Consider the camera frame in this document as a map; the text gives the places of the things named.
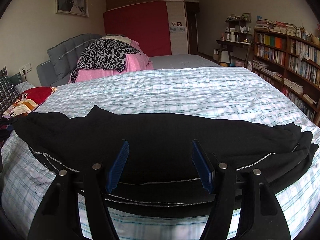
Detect dark wooden desk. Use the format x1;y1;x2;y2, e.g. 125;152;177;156
217;17;253;67

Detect red wardrobe door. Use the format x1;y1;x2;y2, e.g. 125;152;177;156
103;1;171;57

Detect grey padded headboard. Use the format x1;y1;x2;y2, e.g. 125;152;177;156
36;34;102;87

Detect black pants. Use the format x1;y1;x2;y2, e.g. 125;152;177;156
13;106;318;217

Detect colourful floral quilt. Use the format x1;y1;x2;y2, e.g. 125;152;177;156
2;87;57;119

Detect wooden bookshelf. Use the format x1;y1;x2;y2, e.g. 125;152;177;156
253;19;319;125

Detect pink blanket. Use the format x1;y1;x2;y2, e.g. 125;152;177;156
69;35;153;83

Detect framed wedding photo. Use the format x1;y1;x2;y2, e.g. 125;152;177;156
55;0;89;17

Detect white wall socket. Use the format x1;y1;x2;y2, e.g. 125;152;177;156
20;63;32;75

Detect leopard print garment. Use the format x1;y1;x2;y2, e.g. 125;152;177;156
70;38;142;83

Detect dark plaid pillow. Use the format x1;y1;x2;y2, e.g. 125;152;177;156
0;67;19;115

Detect plaid bed sheet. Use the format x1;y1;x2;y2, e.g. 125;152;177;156
1;67;319;239

